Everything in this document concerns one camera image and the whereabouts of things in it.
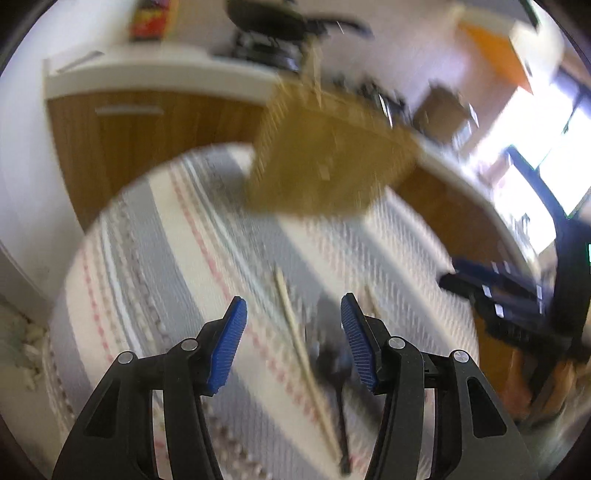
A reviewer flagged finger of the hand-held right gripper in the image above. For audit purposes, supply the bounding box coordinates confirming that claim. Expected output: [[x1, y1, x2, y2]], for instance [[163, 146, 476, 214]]
[[451, 257, 546, 298], [438, 273, 548, 326]]

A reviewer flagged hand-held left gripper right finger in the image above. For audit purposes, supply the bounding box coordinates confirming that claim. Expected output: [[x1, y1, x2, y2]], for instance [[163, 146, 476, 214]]
[[340, 292, 533, 480]]

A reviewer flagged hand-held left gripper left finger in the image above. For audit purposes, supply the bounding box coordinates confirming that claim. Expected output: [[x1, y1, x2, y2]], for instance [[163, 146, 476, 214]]
[[52, 296, 248, 480]]

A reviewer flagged wooden chopstick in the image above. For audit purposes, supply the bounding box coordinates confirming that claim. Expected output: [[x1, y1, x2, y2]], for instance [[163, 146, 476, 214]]
[[274, 268, 341, 463]]

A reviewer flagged woven wicker basket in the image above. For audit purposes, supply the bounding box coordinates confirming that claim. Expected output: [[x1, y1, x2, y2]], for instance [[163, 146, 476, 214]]
[[246, 82, 420, 219]]

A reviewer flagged striped grey tablecloth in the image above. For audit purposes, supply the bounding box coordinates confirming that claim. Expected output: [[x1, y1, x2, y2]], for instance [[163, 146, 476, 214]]
[[48, 144, 481, 480]]

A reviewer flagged bright window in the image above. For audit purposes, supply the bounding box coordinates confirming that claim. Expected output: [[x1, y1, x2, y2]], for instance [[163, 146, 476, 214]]
[[475, 65, 591, 217]]

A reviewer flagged brown cardboard box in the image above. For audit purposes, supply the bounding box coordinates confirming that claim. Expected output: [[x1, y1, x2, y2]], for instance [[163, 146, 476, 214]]
[[413, 87, 478, 145]]

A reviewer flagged orange panel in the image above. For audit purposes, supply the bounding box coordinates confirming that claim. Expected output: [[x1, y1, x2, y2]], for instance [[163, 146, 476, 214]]
[[459, 21, 534, 90]]

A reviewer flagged wooden cabinet with white counter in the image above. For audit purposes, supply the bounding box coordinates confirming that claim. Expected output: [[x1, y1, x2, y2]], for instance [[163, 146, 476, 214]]
[[42, 45, 536, 384]]

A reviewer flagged black gas stove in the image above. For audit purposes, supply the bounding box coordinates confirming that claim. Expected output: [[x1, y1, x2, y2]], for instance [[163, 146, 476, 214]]
[[231, 31, 308, 71]]

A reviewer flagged black frying pan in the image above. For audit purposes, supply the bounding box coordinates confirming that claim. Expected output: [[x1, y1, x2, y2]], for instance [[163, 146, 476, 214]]
[[225, 0, 372, 38]]

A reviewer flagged red printed box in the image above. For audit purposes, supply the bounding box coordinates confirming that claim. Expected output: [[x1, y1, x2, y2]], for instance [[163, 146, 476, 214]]
[[130, 0, 180, 43]]

